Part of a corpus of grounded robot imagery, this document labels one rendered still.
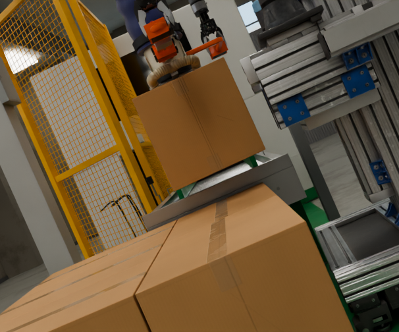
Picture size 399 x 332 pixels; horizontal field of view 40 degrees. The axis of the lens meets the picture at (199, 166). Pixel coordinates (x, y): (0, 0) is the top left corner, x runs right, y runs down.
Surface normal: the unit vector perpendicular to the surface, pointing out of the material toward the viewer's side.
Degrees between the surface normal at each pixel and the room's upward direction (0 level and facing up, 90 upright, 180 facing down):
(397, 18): 90
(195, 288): 90
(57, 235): 90
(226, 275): 90
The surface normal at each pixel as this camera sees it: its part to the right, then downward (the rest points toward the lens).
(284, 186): -0.04, 0.04
